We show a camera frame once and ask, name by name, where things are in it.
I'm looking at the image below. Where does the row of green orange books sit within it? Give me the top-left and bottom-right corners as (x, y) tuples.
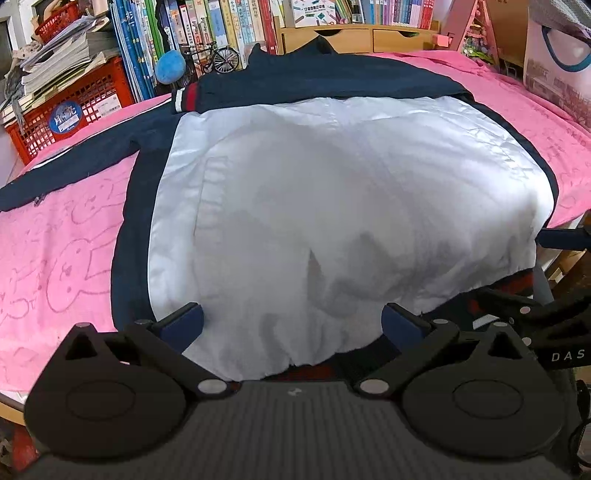
(272, 0), (365, 27)

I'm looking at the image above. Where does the paper bag with blue handle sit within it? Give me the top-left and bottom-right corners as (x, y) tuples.
(524, 14), (591, 134)

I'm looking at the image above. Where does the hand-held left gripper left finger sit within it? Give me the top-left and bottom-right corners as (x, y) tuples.
(46, 303), (232, 400)

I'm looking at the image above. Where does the row of pink blue books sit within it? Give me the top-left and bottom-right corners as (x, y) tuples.
(360, 0), (437, 31)

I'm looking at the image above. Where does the row of colourful paperback books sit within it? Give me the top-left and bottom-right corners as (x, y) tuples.
(157, 0), (282, 57)

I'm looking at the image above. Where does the stack of paper booklets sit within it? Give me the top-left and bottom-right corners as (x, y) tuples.
(0, 16), (122, 123)

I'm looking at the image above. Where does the brown cardboard box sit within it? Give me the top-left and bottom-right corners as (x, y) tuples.
(487, 0), (529, 70)

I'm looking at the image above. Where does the label printer box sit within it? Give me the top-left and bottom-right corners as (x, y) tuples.
(291, 0), (345, 28)

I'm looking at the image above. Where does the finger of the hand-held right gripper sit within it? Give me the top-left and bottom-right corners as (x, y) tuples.
(475, 265), (591, 340)
(536, 227), (591, 252)

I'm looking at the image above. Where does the pink miniature house model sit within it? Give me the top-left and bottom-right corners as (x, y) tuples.
(433, 0), (500, 71)

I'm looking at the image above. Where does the wooden drawer organiser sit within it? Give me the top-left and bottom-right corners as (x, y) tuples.
(277, 25), (440, 55)

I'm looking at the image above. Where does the grey knitted cloth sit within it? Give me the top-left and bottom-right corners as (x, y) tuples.
(530, 0), (591, 21)

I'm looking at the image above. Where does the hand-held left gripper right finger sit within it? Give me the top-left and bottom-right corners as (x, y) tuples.
(353, 303), (536, 398)

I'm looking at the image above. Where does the blue plush ball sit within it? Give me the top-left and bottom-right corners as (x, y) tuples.
(154, 50), (186, 85)

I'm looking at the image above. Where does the white and navy jacket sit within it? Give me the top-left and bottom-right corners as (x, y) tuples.
(0, 37), (560, 383)

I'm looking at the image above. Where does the black model bicycle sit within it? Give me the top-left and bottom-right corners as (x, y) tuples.
(182, 41), (242, 75)

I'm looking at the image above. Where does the pink bunny print towel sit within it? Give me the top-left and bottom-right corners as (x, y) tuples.
(0, 51), (591, 393)

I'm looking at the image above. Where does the row of tall blue books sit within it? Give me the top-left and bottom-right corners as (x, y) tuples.
(110, 0), (169, 103)

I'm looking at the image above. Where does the red plastic crate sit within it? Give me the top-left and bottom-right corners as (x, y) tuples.
(4, 58), (136, 164)

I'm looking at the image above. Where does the small red basket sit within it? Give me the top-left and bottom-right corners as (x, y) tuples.
(34, 2), (80, 42)

